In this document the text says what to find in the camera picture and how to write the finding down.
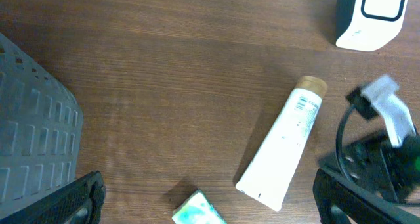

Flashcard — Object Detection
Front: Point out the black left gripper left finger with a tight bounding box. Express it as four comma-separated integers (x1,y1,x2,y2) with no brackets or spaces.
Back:
1,171,106,224

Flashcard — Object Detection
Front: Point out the white barcode scanner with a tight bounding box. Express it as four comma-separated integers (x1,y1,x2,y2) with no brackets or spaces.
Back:
335,0,408,52

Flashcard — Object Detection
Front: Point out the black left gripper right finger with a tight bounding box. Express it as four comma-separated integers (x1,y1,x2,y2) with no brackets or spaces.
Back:
312,168,419,224

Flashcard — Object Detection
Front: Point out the white cosmetic tube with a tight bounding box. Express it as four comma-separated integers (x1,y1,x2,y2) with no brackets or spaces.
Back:
236,76,327,212

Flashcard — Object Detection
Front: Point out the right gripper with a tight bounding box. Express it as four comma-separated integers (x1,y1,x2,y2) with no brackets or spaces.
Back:
317,130,420,205

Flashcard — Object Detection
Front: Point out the grey plastic mesh basket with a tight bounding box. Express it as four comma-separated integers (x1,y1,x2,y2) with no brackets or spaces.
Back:
0,35,83,218

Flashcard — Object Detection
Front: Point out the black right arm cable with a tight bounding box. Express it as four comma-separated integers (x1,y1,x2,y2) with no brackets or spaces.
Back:
334,104,420,208

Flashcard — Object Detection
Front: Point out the teal tissue pack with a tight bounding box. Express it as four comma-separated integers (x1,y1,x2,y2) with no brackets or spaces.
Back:
172,189,226,224

